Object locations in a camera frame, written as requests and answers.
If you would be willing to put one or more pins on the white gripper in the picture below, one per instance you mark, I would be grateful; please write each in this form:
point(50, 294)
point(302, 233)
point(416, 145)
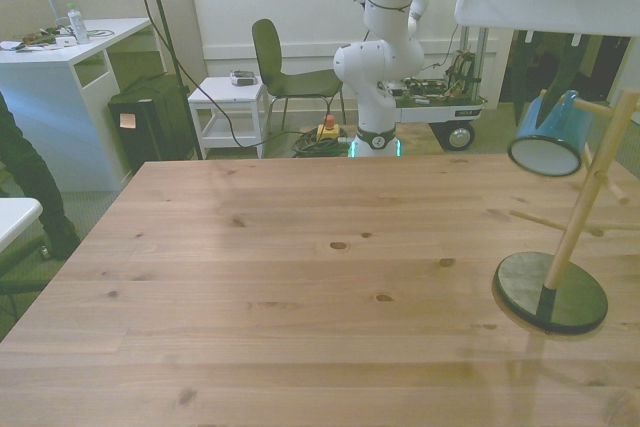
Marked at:
point(540, 4)

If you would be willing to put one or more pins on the blue enamel mug black rim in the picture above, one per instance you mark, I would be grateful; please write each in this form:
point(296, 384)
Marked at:
point(555, 127)

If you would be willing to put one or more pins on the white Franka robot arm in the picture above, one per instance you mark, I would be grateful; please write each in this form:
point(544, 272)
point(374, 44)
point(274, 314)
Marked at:
point(380, 62)

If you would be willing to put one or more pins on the wooden mug tree black base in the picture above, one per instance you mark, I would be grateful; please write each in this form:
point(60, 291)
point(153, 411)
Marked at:
point(550, 292)

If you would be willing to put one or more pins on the mobile cart with electronics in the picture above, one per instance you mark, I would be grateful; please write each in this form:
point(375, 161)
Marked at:
point(440, 109)

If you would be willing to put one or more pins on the yellow emergency stop button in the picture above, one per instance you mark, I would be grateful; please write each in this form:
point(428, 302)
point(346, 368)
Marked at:
point(328, 129)

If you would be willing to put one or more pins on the dark olive chair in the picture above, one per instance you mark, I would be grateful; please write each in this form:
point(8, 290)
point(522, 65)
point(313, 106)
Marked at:
point(267, 57)

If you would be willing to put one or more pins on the grey device on side table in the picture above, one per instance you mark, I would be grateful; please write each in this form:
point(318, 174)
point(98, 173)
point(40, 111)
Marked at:
point(243, 78)

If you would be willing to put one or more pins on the small white side table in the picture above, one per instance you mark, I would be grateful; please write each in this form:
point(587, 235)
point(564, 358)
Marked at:
point(225, 94)

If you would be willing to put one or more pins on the black tripod stand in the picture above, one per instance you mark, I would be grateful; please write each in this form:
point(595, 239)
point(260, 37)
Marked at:
point(167, 47)

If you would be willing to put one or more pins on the black box with sticky note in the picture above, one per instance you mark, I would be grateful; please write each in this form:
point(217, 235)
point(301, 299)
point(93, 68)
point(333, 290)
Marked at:
point(150, 132)

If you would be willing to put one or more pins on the clear plastic bottle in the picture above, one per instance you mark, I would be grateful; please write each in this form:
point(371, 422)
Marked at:
point(79, 27)

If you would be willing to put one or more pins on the white desk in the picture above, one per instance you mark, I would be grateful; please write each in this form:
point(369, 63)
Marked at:
point(45, 97)

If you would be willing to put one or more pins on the clutter of tools on desk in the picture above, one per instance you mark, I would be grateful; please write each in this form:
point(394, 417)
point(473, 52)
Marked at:
point(40, 39)

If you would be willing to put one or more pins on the person leg dark trousers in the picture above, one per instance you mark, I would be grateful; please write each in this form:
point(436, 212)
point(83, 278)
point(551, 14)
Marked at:
point(30, 172)

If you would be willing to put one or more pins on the white rounded table edge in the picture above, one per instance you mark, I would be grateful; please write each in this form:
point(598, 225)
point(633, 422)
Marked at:
point(15, 217)

